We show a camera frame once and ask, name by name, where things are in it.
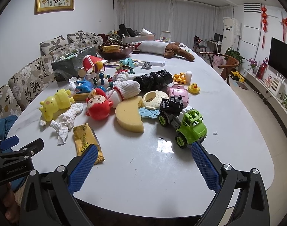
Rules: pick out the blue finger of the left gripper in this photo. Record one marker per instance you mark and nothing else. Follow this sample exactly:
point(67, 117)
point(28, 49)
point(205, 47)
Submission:
point(9, 142)

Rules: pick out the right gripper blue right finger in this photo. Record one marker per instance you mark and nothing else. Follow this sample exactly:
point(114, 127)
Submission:
point(251, 207)

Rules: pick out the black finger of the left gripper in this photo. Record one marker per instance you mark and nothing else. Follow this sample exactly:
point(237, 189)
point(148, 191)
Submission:
point(32, 148)

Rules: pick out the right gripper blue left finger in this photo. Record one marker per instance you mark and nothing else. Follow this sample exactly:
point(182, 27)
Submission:
point(59, 205)

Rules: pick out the red white paper cup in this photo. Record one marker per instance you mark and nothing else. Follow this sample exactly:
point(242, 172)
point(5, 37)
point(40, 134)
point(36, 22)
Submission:
point(92, 65)

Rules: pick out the yellow toy excavator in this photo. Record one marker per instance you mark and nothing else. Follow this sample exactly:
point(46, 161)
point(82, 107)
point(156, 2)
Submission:
point(180, 78)

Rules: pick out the left hand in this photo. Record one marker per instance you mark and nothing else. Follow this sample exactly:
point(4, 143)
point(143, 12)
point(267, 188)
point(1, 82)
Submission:
point(12, 209)

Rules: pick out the blue cloth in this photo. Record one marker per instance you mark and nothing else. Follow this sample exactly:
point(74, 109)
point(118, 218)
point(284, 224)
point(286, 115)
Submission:
point(5, 125)

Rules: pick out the floral patterned sofa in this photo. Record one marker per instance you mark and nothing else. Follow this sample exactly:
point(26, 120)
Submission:
point(25, 85)

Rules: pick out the yellow snack wrapper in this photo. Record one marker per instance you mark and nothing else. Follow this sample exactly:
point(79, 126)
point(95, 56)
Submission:
point(84, 136)

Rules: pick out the crumpled white tissue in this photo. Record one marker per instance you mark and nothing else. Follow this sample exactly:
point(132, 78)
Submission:
point(66, 122)

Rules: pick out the yellow pig toy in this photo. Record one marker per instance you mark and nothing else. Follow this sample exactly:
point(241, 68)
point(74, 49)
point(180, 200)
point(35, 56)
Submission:
point(62, 99)

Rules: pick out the red doll head toy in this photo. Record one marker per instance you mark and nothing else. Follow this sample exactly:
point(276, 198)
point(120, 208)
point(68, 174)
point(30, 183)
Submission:
point(98, 106)

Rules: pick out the blue shark toy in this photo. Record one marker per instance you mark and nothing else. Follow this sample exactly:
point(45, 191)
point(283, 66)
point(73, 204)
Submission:
point(83, 86)

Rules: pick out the yellow sponge half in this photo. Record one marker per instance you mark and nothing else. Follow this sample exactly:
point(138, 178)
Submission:
point(127, 115)

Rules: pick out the green wrapped box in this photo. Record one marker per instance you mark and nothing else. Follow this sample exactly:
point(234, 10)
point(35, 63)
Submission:
point(68, 66)

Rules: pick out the green toy truck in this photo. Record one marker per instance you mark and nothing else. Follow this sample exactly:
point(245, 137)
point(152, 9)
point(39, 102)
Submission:
point(187, 121)

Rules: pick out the white knit sock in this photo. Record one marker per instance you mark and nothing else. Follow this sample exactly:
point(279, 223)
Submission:
point(124, 87)

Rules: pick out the white tv cabinet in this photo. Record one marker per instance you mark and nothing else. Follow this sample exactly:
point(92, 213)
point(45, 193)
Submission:
point(275, 102)

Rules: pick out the dark fruit bowl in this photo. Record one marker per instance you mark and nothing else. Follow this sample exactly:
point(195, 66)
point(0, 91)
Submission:
point(114, 51)

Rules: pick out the black plastic bag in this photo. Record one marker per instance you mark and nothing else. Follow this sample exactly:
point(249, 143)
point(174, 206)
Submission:
point(154, 80)

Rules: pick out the teal round toy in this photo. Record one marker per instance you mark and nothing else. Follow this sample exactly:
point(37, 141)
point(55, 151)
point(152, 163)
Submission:
point(127, 64)

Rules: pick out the yellow rubber duck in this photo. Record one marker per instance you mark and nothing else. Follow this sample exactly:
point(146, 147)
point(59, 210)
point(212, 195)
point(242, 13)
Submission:
point(193, 88)

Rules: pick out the pink toy car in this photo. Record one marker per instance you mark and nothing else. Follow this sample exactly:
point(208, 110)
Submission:
point(179, 90)

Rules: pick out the crumpled foil ball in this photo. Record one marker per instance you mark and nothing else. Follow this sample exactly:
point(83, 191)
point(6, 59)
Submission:
point(146, 65)

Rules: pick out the wooden armchair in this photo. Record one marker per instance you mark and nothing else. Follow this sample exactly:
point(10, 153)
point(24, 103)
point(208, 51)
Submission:
point(227, 63)

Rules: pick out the white eraser block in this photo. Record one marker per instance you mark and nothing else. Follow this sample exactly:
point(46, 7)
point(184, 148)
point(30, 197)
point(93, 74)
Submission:
point(188, 75)

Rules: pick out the black flat television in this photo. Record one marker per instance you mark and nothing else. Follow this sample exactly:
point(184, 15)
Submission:
point(278, 56)

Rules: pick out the white pillow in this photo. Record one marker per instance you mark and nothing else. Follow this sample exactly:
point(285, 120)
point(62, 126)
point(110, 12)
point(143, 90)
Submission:
point(150, 46)

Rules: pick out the potted green plant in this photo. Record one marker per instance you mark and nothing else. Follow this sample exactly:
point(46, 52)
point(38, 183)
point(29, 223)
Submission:
point(235, 54)

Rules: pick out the brown plush toy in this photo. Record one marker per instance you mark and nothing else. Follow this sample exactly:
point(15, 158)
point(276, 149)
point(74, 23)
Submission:
point(174, 49)

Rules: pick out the white standing air conditioner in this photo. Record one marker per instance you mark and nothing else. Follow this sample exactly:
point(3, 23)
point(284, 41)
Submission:
point(231, 34)

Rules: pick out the clear plastic jar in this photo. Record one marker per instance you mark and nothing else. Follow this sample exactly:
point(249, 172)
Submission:
point(165, 36)

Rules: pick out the cream pineapple ring toy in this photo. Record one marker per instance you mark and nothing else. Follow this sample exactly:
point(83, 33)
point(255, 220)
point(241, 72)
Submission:
point(152, 100)

